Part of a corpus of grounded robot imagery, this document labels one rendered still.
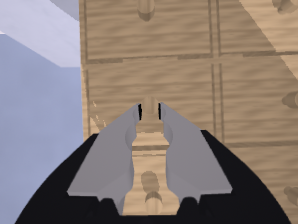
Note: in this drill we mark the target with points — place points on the light brown wooden chest of drawers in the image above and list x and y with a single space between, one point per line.
214 60

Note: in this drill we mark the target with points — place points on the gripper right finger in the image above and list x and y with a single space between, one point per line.
200 166

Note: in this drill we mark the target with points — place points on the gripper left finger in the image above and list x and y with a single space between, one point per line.
101 167

